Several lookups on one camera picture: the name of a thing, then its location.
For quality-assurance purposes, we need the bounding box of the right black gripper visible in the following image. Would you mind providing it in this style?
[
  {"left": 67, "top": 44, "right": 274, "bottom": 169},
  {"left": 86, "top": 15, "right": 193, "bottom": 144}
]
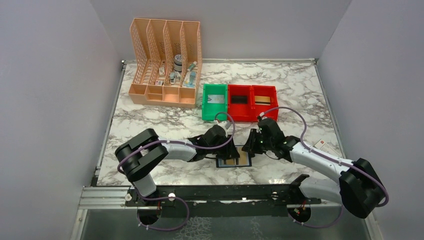
[{"left": 242, "top": 128, "right": 274, "bottom": 154}]

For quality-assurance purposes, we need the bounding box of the black leather card holder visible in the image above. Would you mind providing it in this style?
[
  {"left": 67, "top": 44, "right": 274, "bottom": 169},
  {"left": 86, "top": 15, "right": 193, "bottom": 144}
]
[{"left": 215, "top": 144, "right": 255, "bottom": 168}]

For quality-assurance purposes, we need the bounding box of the red plastic bin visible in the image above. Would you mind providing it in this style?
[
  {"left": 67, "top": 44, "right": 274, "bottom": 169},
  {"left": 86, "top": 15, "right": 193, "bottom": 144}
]
[
  {"left": 227, "top": 84, "right": 253, "bottom": 122},
  {"left": 252, "top": 85, "right": 279, "bottom": 117}
]

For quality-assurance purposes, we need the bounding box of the green plastic bin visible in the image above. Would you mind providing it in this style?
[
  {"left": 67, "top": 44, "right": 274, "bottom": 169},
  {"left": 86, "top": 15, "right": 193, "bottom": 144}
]
[{"left": 201, "top": 83, "right": 228, "bottom": 121}]

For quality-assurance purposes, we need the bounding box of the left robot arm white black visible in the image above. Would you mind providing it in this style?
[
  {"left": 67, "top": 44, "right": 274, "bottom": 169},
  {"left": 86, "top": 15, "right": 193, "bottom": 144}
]
[{"left": 114, "top": 124, "right": 240, "bottom": 206}]

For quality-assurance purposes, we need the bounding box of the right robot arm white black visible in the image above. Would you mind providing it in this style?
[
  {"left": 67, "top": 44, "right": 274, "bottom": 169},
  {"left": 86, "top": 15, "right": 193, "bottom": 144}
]
[{"left": 242, "top": 118, "right": 386, "bottom": 219}]

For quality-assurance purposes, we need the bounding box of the gold card in red bin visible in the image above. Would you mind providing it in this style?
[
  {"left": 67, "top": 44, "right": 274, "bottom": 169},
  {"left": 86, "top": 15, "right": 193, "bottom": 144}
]
[{"left": 254, "top": 95, "right": 271, "bottom": 106}]

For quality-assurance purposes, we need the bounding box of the black card in red bin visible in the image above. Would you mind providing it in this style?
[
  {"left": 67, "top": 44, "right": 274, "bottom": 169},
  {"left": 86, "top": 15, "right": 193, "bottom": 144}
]
[{"left": 230, "top": 95, "right": 249, "bottom": 105}]

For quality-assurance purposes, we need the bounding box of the silver card in green bin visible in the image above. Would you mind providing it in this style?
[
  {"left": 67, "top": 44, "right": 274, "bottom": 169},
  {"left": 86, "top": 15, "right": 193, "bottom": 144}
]
[{"left": 207, "top": 94, "right": 226, "bottom": 104}]

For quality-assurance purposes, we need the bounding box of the small white box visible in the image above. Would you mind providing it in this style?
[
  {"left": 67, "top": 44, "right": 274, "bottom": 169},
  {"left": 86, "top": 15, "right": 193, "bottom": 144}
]
[{"left": 313, "top": 139, "right": 341, "bottom": 157}]

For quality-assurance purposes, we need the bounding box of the blue packaged item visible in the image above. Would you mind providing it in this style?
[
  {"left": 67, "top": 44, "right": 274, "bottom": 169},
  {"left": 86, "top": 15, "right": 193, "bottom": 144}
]
[{"left": 182, "top": 61, "right": 197, "bottom": 88}]

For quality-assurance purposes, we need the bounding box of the round grey tin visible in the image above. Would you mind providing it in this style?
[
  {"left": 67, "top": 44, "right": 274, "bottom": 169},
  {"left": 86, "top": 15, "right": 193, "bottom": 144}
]
[{"left": 173, "top": 54, "right": 183, "bottom": 73}]

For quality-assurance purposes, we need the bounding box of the peach plastic file organizer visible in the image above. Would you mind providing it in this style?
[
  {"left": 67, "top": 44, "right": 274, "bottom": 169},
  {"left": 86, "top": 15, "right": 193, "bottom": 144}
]
[{"left": 128, "top": 18, "right": 203, "bottom": 108}]

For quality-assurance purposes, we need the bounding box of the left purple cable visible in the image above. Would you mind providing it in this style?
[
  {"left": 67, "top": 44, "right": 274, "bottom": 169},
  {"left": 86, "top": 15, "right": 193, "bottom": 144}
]
[{"left": 116, "top": 111, "right": 236, "bottom": 232}]

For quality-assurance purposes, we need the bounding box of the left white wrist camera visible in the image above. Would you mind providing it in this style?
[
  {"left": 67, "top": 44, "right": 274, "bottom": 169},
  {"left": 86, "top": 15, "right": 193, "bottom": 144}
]
[{"left": 214, "top": 119, "right": 233, "bottom": 132}]

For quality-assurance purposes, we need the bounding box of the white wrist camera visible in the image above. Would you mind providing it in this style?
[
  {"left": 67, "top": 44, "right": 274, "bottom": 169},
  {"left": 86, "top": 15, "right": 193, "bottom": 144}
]
[
  {"left": 214, "top": 119, "right": 233, "bottom": 132},
  {"left": 257, "top": 112, "right": 267, "bottom": 122}
]

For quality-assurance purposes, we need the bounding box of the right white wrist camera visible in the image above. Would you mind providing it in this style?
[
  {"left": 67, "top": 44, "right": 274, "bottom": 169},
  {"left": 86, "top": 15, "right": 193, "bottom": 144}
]
[{"left": 257, "top": 112, "right": 267, "bottom": 122}]

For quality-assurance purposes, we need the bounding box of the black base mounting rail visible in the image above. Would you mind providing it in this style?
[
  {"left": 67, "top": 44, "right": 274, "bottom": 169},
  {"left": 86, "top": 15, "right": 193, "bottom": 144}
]
[{"left": 125, "top": 183, "right": 322, "bottom": 218}]

